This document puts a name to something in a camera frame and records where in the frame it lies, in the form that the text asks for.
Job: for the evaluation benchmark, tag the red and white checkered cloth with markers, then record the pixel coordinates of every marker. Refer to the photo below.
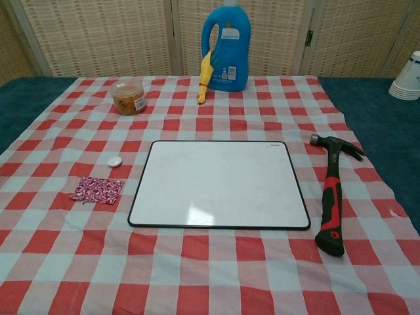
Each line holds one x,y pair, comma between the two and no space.
210,272

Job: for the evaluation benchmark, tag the red and black claw hammer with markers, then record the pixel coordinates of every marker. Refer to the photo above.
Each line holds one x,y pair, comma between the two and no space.
332,197

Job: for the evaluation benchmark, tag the blue detergent bottle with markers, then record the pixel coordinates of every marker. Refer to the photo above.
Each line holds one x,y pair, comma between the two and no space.
233,52

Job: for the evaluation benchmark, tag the dark blue table cover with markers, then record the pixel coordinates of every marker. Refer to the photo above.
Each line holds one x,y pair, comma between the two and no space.
377,105

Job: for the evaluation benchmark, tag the white square board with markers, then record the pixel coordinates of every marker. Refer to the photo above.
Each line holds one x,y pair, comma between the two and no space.
216,183

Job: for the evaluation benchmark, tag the small white round cap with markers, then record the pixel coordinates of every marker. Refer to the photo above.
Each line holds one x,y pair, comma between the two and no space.
115,161

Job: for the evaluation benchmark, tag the stack of white paper cups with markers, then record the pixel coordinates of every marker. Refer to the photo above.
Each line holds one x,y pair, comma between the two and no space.
407,82

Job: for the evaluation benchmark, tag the woven bamboo folding screen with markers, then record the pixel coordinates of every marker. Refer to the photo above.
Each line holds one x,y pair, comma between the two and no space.
108,36

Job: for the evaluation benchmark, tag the yellow rubber chicken toy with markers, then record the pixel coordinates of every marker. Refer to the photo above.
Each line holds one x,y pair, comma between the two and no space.
205,70

